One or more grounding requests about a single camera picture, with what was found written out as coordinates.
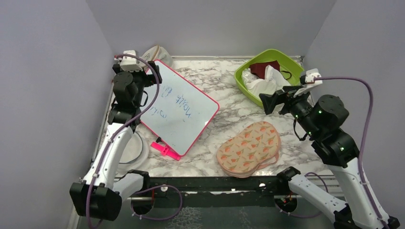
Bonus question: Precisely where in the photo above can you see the maroon bra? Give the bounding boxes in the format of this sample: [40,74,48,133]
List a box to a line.
[249,61,292,80]

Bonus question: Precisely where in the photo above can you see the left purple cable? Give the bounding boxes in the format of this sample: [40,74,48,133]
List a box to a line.
[85,53,183,229]

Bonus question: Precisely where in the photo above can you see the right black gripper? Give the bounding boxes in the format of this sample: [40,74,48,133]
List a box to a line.
[260,84,320,138]

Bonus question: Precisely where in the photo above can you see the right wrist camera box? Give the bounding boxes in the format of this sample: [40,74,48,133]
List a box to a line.
[294,68,323,97]

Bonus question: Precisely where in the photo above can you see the pink framed whiteboard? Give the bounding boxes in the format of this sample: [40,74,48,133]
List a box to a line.
[140,60,220,157]

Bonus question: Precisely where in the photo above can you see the aluminium frame rail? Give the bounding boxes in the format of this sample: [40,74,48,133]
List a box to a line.
[307,175,344,197]

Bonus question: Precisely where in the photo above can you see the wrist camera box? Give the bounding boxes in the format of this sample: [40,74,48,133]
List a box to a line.
[294,68,323,97]
[118,56,146,72]

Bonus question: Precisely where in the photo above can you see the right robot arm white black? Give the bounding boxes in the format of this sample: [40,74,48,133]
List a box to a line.
[259,86,400,229]

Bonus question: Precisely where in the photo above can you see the white bra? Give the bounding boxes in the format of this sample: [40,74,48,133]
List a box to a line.
[242,65,291,98]

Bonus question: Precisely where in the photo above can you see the peach floral mesh laundry bag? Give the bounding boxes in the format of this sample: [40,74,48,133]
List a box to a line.
[216,121,281,178]

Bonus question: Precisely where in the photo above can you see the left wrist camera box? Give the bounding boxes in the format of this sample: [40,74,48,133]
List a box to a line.
[118,56,146,72]

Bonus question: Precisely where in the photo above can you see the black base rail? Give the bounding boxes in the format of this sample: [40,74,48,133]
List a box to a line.
[128,176,291,208]

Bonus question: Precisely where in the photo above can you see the purple cable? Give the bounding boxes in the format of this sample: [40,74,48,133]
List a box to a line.
[85,53,183,229]
[274,76,390,229]

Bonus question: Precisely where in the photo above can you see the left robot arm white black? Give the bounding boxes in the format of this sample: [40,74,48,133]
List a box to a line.
[69,61,162,221]

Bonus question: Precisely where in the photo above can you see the green plastic bin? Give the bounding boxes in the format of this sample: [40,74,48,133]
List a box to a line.
[234,49,304,107]

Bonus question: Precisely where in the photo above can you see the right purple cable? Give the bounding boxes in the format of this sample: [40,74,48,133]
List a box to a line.
[274,76,390,229]

